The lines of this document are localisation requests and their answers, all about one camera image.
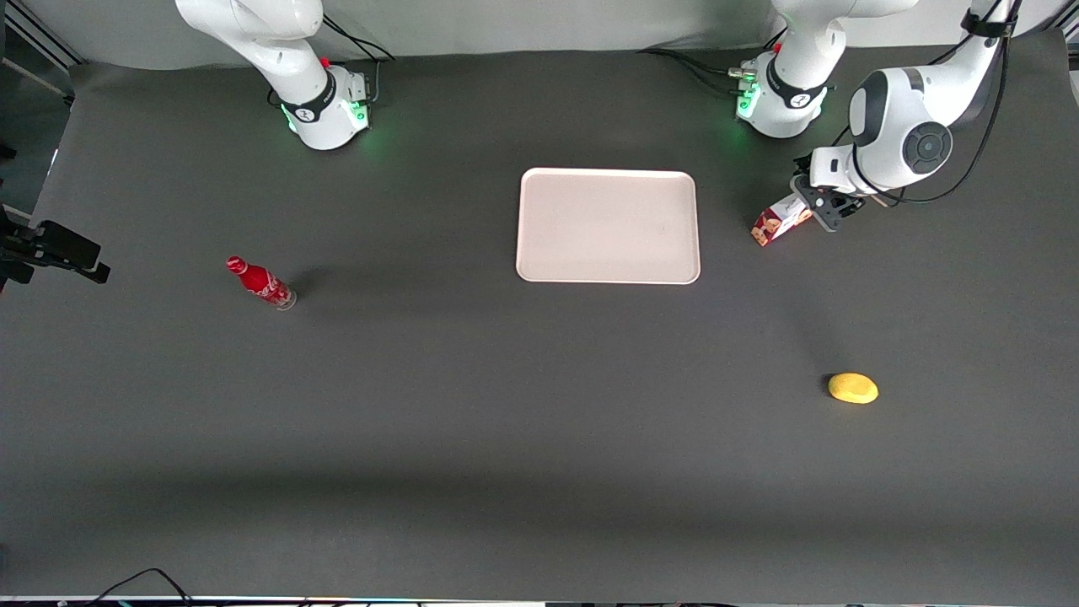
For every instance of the red cookie box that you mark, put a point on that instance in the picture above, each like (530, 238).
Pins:
(775, 223)

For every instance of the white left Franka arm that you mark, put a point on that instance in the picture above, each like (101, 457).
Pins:
(893, 118)

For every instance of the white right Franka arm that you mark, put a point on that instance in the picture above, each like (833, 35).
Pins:
(278, 42)

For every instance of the pale pink rectangular tray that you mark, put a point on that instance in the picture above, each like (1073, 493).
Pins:
(607, 226)

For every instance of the yellow lemon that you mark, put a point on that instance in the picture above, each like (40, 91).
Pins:
(853, 388)

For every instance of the red cola bottle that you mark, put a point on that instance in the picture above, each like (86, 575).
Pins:
(261, 283)

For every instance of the dark grey table cloth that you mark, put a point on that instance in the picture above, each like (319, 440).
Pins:
(506, 421)

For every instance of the aluminium frame profile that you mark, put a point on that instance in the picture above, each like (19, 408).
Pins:
(42, 38)

